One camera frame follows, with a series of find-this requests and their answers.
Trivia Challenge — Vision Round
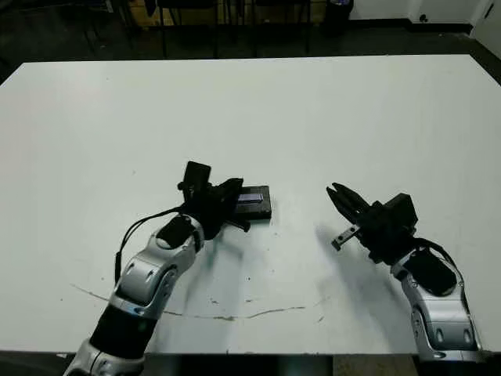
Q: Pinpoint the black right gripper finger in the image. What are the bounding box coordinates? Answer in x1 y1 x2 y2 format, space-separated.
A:
331 182 369 215
326 186 360 225

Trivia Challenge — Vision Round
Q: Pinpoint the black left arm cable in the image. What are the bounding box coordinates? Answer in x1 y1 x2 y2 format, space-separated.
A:
114 206 186 284

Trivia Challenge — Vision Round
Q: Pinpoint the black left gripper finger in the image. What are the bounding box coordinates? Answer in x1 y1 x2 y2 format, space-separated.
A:
212 178 246 197
220 192 243 216

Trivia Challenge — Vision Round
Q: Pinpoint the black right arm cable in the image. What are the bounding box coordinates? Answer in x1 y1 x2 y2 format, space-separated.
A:
414 236 467 287

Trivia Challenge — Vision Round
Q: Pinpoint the black chair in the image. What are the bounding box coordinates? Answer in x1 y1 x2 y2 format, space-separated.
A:
158 0 221 58

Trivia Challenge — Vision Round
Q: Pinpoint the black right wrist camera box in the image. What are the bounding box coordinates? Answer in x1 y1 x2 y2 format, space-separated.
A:
384 192 417 229

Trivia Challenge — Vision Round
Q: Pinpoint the black waste bin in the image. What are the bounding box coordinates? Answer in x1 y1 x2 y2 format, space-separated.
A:
326 0 355 34

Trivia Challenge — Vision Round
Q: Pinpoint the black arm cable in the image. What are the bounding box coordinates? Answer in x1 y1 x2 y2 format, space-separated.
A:
114 206 186 284
414 236 467 287

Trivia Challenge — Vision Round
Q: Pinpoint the black printed box lid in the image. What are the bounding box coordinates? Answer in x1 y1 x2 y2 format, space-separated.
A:
230 183 273 221

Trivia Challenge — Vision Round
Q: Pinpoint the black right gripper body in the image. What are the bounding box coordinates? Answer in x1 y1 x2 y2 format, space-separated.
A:
330 200 417 266

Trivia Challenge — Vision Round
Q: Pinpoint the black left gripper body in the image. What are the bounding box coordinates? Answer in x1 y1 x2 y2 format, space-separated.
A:
175 180 252 240

